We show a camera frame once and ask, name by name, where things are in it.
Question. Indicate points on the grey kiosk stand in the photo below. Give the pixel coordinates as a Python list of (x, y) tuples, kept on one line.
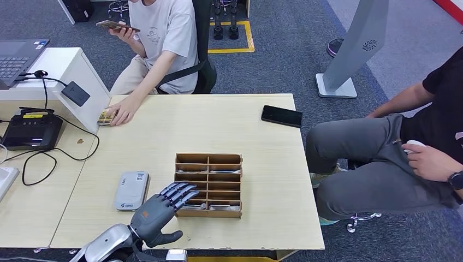
[(356, 43)]

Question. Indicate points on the black smartphone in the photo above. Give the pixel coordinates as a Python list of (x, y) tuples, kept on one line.
[(282, 116)]

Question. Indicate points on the black office chair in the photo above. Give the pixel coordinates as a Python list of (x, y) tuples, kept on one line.
[(208, 65)]

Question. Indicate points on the person's right hand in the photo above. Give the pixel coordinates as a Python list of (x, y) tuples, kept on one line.
[(124, 36)]

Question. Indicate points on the stack of yellow cards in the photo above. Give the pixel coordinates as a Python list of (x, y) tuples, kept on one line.
[(104, 117)]

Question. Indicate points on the black robot leg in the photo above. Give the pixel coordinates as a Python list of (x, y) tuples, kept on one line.
[(233, 20), (218, 20)]

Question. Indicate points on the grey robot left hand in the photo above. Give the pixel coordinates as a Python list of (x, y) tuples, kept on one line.
[(155, 217)]

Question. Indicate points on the black controller with yellow label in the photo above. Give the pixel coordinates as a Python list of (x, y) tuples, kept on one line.
[(31, 131)]

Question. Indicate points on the chrome stool base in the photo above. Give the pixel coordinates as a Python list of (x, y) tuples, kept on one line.
[(118, 5)]

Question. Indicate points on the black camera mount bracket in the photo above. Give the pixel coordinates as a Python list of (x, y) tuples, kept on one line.
[(148, 256)]

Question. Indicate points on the white flat device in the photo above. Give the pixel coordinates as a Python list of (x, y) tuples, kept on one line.
[(6, 180)]

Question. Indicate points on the teal shoe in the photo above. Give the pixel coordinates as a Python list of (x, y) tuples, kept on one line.
[(327, 221)]

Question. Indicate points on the chrome chair base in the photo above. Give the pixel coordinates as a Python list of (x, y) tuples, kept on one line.
[(361, 220)]

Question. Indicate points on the brown smartphone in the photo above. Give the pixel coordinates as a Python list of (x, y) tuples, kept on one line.
[(108, 24)]

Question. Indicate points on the yellow floor tape square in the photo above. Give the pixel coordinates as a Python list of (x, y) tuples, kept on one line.
[(249, 38)]

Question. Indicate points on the person's right forearm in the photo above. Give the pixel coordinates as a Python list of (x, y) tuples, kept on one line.
[(139, 45), (398, 103)]

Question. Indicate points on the black round base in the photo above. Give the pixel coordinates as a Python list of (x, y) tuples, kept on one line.
[(332, 47)]

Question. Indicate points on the dark grey laptop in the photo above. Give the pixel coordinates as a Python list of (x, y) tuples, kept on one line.
[(16, 59)]

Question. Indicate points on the dark grey hub box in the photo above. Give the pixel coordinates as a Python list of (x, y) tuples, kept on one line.
[(75, 94)]

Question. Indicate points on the person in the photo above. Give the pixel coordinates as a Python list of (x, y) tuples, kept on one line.
[(166, 43), (380, 170)]

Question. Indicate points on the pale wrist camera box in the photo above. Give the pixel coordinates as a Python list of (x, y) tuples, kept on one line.
[(176, 255)]

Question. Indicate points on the green shoe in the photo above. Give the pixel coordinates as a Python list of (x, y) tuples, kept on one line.
[(316, 178)]

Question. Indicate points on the white desk partition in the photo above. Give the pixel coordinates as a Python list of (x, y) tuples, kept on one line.
[(96, 108)]

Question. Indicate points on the black cabinet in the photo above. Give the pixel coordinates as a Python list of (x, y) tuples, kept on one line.
[(77, 11)]

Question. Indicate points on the person's left hand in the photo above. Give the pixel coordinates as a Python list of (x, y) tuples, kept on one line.
[(123, 110), (430, 162)]

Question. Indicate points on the grey card reader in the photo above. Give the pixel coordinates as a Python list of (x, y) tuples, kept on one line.
[(132, 190)]

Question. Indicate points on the white round remote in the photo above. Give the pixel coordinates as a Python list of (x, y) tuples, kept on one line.
[(412, 143)]

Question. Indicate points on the wooden card organizer box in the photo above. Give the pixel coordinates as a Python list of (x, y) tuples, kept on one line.
[(217, 185)]

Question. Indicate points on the person's left forearm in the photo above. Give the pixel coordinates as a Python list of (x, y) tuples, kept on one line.
[(155, 74)]

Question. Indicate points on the black wristwatch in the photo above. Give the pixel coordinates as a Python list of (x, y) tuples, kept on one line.
[(456, 179)]

